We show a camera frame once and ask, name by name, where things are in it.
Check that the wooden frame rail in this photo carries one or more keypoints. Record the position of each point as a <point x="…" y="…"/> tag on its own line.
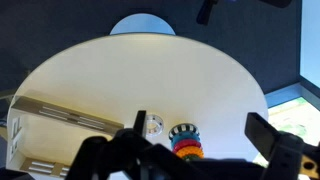
<point x="66" y="115"/>

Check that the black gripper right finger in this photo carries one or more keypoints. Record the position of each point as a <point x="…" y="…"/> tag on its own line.
<point x="261" y="131"/>

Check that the white table pedestal base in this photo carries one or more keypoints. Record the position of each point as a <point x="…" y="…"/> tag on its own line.
<point x="143" y="25"/>

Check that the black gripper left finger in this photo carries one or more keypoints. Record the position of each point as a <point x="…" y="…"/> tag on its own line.
<point x="140" y="122"/>

